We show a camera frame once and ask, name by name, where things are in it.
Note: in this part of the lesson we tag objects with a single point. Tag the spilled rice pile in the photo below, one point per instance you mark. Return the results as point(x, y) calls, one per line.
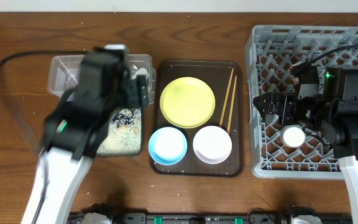
point(124, 134)

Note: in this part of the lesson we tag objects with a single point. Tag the clear plastic bin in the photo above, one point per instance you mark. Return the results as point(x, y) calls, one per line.
point(65, 72)

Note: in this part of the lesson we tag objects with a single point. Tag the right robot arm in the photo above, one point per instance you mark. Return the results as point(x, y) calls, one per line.
point(334, 112)

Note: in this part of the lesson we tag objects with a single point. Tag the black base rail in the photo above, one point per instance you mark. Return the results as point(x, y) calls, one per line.
point(102, 213)

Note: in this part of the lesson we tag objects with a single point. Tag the dark brown serving tray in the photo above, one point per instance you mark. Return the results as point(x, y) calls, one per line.
point(216, 74)

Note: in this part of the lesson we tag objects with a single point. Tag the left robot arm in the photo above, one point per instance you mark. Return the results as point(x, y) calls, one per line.
point(57, 179)

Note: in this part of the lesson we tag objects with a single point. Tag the pink bowl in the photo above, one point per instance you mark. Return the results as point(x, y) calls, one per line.
point(212, 144)

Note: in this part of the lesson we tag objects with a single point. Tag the white paper cup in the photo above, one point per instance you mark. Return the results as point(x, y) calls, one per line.
point(292, 136)

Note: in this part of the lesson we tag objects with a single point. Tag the white napkin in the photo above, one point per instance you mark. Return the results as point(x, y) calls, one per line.
point(141, 72)

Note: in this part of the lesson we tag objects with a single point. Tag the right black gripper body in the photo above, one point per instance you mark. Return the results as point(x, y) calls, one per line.
point(290, 109)

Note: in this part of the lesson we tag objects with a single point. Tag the grey dishwasher rack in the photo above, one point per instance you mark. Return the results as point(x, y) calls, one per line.
point(270, 52)

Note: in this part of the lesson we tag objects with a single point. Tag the black plastic tray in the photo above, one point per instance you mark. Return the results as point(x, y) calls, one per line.
point(81, 131)

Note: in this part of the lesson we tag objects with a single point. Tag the light blue bowl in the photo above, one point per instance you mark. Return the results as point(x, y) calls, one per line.
point(167, 146)

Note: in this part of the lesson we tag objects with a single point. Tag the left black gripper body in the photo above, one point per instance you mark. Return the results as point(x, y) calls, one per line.
point(140, 92)

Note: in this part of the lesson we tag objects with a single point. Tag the yellow round plate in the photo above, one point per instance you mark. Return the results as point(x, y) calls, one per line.
point(187, 102)

